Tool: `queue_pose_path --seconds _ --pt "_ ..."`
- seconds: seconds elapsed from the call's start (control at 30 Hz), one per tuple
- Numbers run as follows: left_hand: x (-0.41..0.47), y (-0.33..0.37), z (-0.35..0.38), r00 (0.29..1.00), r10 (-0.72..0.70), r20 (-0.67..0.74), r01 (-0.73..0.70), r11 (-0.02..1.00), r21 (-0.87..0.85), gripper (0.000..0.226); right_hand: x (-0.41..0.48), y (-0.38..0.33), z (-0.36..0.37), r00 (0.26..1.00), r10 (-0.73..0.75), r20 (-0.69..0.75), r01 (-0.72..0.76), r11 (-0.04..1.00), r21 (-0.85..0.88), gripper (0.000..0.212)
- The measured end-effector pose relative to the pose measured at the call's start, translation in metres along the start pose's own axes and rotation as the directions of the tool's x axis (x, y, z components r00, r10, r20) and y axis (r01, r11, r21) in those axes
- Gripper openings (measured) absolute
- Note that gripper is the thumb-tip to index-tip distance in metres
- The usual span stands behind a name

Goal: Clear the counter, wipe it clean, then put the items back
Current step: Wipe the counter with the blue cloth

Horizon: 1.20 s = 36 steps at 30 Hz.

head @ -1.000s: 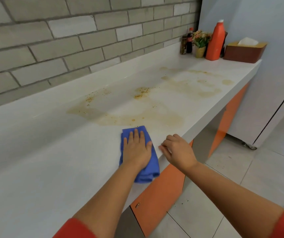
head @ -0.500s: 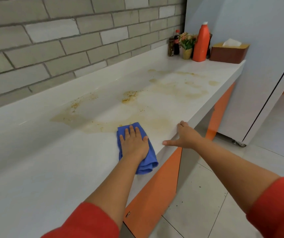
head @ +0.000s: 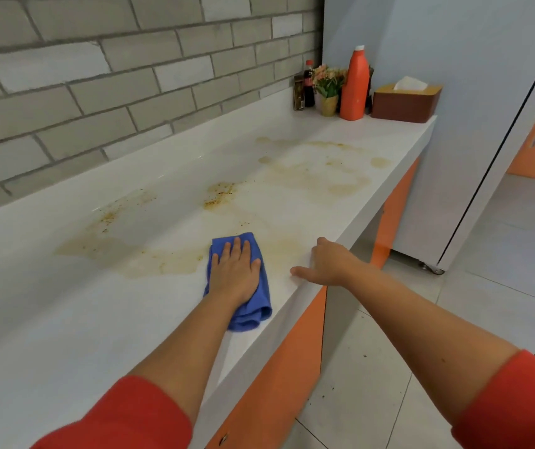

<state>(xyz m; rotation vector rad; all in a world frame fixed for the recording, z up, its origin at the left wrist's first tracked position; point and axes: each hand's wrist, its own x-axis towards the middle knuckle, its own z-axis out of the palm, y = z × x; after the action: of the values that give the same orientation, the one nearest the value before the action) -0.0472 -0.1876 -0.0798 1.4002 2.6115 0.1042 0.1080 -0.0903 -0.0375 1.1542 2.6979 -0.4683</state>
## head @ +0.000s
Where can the person's left hand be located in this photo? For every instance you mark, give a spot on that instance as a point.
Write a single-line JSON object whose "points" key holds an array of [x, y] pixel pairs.
{"points": [[234, 275]]}

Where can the person's right hand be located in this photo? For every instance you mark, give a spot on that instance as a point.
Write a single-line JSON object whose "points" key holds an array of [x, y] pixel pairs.
{"points": [[330, 266]]}

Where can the blue cloth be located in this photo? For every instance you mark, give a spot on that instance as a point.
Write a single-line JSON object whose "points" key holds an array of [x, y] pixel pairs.
{"points": [[255, 313]]}

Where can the brown tissue box yellow lid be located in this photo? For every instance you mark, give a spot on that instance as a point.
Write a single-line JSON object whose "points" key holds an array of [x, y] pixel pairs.
{"points": [[405, 107]]}

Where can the brown spice jar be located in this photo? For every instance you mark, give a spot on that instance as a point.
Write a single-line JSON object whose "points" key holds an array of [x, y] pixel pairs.
{"points": [[298, 93]]}

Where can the large red plastic bottle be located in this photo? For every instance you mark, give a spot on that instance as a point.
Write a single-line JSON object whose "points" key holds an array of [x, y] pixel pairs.
{"points": [[355, 88]]}

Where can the artificial flowers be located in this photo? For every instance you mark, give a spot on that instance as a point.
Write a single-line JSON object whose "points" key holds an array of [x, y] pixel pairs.
{"points": [[329, 86]]}

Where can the cola bottle with red cap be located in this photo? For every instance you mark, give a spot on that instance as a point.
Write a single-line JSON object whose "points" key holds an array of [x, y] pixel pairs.
{"points": [[309, 86]]}

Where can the dark and yellow snack packet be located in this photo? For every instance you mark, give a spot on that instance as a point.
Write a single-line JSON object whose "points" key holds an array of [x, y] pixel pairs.
{"points": [[369, 88]]}

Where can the person's right forearm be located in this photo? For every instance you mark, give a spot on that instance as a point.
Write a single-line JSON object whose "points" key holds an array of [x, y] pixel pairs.
{"points": [[435, 346]]}

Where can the person's left forearm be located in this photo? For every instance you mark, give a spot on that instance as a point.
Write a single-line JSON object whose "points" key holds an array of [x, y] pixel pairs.
{"points": [[188, 355]]}

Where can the white countertop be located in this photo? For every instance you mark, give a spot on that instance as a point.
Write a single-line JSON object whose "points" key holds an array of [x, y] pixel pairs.
{"points": [[132, 275]]}

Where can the metal caster wheel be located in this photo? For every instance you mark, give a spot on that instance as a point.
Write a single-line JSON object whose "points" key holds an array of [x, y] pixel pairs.
{"points": [[433, 268]]}

